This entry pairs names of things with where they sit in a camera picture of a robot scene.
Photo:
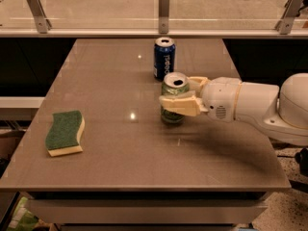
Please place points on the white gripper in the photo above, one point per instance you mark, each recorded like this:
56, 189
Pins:
219, 97

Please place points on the green soda can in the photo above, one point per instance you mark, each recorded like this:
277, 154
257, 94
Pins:
174, 83

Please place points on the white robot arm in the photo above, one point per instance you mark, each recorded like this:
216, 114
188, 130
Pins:
281, 113

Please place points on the blue Pepsi can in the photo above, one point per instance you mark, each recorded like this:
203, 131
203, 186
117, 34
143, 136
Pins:
164, 57

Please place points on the green and yellow sponge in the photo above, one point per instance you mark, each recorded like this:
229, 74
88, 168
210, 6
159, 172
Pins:
64, 136

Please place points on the glass railing panel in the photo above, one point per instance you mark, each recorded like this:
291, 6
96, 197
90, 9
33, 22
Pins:
144, 14

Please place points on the green bag under table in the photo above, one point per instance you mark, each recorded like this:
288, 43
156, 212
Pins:
22, 219

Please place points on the middle metal railing bracket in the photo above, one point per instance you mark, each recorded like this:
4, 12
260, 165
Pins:
163, 17

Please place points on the metal railing bracket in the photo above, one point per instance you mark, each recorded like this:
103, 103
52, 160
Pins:
42, 23
163, 17
292, 10

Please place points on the right metal railing bracket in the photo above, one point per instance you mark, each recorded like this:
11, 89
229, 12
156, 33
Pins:
292, 10

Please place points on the left metal railing bracket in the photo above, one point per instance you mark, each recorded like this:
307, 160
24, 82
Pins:
42, 23

